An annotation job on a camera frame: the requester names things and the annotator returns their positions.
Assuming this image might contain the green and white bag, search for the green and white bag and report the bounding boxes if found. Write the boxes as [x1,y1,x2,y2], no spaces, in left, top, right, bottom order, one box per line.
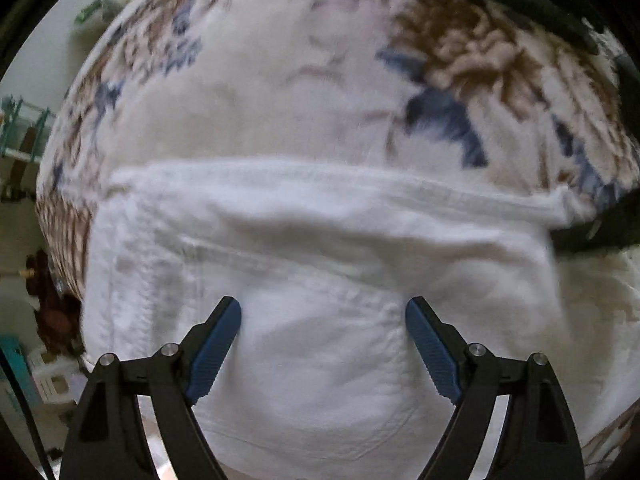
[74,0,122,27]

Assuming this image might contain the dark brown cloth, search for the dark brown cloth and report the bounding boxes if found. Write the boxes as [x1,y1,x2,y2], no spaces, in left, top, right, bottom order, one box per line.
[26,249,85,357]

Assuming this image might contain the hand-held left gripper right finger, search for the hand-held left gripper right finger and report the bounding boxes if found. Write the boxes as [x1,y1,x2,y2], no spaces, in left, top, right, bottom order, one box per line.
[405,296,586,480]

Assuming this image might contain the white plastic stool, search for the white plastic stool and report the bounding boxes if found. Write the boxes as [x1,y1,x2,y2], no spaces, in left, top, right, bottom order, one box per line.
[26,344,82,407]

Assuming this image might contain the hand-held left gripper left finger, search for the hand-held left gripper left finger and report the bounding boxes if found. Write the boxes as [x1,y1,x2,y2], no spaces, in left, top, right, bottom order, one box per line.
[59,296,242,480]

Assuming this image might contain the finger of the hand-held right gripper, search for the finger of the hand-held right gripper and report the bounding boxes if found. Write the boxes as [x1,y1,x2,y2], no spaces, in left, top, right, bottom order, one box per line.
[549,200,640,256]

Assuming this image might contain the floral bed blanket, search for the floral bed blanket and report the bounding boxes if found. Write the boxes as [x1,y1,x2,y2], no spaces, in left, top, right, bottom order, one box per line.
[35,0,640,461]

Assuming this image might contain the teal metal rack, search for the teal metal rack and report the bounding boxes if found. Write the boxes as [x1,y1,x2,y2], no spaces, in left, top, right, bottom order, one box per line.
[0,94,57,162]

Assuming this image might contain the white pants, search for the white pants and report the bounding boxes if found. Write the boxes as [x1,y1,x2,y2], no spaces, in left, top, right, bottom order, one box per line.
[80,157,601,476]

